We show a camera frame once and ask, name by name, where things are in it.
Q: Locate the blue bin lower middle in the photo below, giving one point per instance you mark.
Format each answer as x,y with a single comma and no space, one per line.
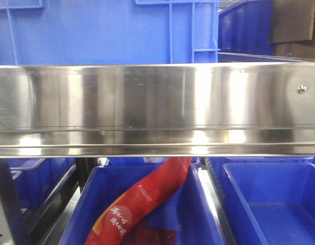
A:
185,218

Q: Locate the dark blue bin top right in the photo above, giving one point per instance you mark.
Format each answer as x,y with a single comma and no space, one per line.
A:
244,28

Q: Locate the blue bin lower left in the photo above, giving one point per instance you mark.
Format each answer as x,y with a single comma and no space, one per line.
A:
35,178

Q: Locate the blue bin lower right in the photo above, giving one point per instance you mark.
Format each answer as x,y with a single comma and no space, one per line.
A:
272,203

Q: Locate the red snack bag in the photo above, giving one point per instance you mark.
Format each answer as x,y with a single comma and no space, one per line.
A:
135,203

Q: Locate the silver screw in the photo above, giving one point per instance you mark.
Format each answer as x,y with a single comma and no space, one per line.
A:
302,89

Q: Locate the large blue crate top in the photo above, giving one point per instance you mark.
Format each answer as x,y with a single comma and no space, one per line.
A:
108,32

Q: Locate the brown cardboard panel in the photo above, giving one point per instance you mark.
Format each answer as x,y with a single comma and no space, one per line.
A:
292,21

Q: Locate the stainless steel shelf rail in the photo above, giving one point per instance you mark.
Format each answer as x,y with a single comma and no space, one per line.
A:
157,110

